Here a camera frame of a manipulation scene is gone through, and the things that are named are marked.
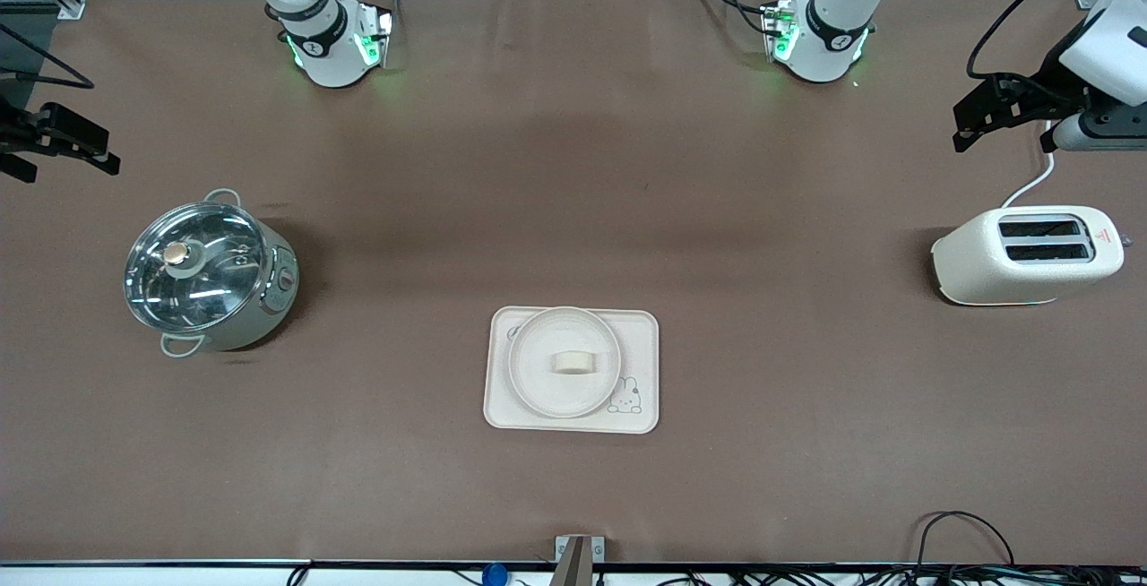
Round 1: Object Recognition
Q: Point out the cream round plate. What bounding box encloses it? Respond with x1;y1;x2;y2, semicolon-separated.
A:
507;306;621;419

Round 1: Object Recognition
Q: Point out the cream two-slot toaster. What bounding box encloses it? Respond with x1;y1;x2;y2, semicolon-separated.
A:
931;205;1126;306

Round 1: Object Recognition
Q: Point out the glass pot lid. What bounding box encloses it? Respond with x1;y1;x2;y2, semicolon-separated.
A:
124;201;269;334

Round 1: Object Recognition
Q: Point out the pale green electric pot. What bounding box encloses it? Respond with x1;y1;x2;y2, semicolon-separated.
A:
123;189;300;359

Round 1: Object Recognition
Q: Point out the cream rabbit print tray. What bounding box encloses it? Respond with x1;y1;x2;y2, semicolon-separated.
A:
483;306;660;435

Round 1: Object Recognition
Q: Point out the brown table cloth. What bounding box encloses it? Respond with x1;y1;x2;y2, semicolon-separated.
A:
0;0;1147;566

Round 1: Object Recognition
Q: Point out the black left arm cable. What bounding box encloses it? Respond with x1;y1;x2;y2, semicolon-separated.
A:
966;0;1108;81

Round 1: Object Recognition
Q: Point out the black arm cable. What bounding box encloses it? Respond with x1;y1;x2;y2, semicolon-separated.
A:
0;25;96;90
966;0;1108;81

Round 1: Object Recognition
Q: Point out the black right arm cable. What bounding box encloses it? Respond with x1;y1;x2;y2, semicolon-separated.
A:
0;25;96;90

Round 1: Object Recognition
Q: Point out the white toaster cable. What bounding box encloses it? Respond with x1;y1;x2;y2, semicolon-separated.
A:
1001;120;1059;209

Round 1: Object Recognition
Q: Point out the black looped cable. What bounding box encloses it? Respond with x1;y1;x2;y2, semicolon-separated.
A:
914;510;1016;571

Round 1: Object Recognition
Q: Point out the metal camera bracket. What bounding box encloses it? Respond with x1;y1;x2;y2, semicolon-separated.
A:
554;535;605;586

